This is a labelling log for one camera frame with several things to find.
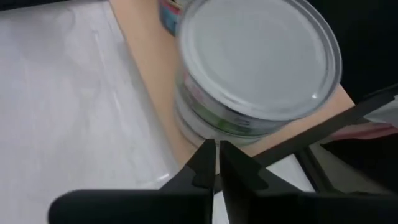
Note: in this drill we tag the black curtain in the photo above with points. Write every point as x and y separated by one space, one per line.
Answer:
373 161
367 37

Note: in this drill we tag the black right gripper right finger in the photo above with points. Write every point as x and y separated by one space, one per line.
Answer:
295 208

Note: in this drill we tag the black table frame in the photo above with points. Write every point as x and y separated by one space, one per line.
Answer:
311 168

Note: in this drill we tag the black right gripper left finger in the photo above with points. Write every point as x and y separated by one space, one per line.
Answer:
140 208

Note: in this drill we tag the group of tin cans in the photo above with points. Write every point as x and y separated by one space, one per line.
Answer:
62 109
149 62

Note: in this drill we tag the green label silver can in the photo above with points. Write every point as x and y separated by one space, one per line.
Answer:
192 130
258 56

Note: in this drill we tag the bronze lid blue can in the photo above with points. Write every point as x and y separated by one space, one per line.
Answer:
171 21

